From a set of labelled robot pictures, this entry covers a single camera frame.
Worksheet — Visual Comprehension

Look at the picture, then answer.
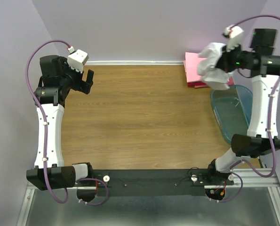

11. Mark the teal plastic bin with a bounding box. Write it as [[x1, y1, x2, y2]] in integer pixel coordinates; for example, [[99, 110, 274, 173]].
[[210, 85, 253, 144]]

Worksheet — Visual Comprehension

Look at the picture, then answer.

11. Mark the folded red t shirt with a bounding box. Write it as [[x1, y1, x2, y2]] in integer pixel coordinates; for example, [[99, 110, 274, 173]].
[[187, 81, 208, 89]]

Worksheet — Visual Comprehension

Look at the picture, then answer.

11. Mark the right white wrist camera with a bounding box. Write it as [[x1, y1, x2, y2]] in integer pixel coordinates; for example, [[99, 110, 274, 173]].
[[223, 24, 244, 52]]

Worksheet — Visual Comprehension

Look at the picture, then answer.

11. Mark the aluminium front rail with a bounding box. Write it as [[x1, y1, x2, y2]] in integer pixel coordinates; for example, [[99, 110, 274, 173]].
[[27, 168, 280, 189]]

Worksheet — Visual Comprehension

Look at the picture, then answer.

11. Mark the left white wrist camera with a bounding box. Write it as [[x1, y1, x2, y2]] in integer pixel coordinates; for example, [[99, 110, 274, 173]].
[[67, 49, 88, 73]]

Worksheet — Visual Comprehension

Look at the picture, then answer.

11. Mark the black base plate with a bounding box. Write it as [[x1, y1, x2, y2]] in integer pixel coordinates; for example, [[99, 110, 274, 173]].
[[66, 168, 234, 203]]

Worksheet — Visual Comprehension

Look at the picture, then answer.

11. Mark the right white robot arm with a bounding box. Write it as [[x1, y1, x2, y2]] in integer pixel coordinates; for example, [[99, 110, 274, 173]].
[[206, 25, 280, 185]]

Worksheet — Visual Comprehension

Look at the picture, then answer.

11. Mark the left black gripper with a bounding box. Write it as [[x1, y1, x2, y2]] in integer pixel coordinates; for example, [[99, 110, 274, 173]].
[[59, 56, 94, 94]]

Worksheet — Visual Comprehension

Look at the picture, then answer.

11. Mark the folded pink t shirt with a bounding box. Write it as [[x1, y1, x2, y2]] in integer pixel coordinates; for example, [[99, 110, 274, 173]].
[[184, 52, 234, 87]]

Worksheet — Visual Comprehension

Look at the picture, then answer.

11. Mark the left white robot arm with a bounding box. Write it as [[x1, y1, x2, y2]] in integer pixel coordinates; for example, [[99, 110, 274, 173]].
[[26, 50, 94, 191]]

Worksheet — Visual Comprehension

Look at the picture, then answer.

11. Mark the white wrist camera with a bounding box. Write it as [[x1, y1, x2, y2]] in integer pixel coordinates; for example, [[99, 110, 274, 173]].
[[223, 24, 244, 52], [67, 49, 88, 73]]

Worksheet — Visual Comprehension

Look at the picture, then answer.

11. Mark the white t shirt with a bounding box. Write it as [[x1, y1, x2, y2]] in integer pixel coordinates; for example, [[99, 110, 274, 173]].
[[197, 42, 233, 90]]

